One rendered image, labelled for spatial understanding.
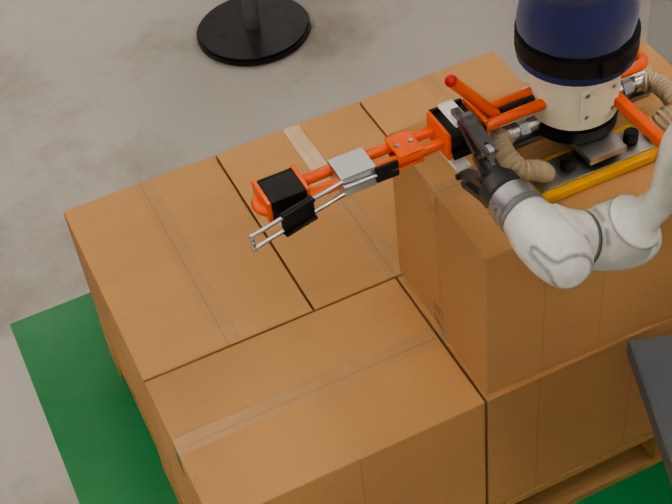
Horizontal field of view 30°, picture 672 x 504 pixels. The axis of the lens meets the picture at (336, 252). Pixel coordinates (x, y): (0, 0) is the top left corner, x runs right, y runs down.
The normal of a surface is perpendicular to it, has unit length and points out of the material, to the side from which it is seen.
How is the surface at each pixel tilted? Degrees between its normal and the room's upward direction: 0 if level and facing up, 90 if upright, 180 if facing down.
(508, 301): 90
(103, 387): 0
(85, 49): 0
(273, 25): 0
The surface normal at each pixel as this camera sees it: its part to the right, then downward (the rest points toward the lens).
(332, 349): -0.09, -0.69
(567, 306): 0.40, 0.63
